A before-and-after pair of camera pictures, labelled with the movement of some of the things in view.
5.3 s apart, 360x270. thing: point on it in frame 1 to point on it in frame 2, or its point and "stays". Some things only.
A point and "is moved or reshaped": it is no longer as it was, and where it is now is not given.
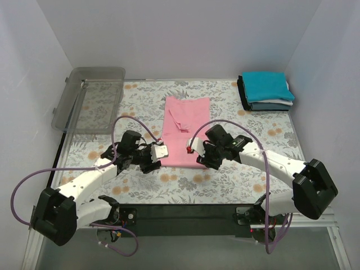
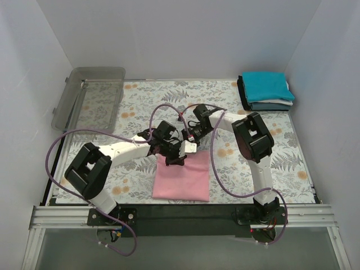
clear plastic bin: x=89 y=100 stays
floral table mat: x=242 y=181 stays
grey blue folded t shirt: x=270 y=107 stays
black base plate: x=189 y=220 stays
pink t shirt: x=183 y=120 is moved or reshaped
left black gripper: x=148 y=162 to x=174 y=153
